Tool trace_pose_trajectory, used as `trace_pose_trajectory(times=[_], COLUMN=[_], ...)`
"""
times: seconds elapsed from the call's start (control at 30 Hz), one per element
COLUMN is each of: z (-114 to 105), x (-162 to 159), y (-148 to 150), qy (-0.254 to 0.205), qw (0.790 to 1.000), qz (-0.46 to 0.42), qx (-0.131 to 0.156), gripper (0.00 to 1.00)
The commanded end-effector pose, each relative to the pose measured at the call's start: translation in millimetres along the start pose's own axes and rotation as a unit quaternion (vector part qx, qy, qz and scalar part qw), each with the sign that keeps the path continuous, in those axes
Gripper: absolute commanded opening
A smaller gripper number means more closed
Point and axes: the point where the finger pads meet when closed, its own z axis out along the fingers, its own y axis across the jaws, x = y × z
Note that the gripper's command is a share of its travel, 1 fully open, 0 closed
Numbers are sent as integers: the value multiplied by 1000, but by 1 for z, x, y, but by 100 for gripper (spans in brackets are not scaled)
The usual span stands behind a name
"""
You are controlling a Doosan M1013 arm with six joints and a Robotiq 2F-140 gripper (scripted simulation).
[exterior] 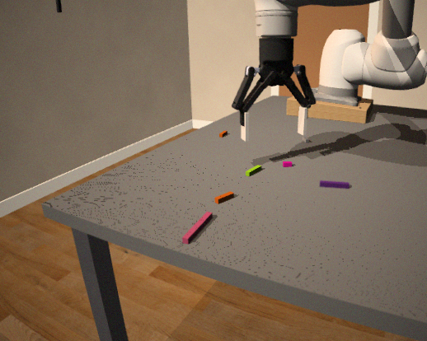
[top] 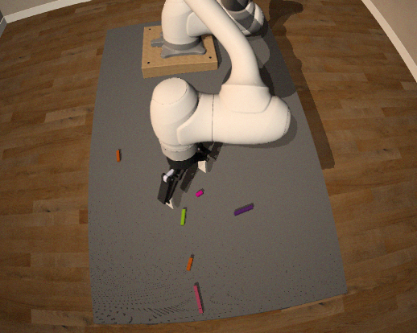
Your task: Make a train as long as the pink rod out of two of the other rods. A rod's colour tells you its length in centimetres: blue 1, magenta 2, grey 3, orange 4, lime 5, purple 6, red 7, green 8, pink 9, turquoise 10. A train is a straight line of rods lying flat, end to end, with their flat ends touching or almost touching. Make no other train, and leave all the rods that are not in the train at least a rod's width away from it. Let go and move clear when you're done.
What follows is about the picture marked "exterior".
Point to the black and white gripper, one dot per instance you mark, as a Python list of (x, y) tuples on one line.
[(277, 71)]

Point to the lime green rod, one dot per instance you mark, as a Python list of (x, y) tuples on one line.
[(253, 170)]

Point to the pink rod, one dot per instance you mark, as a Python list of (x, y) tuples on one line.
[(196, 228)]

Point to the purple rod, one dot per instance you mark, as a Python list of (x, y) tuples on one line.
[(334, 184)]

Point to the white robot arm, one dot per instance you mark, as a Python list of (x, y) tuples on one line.
[(396, 61)]

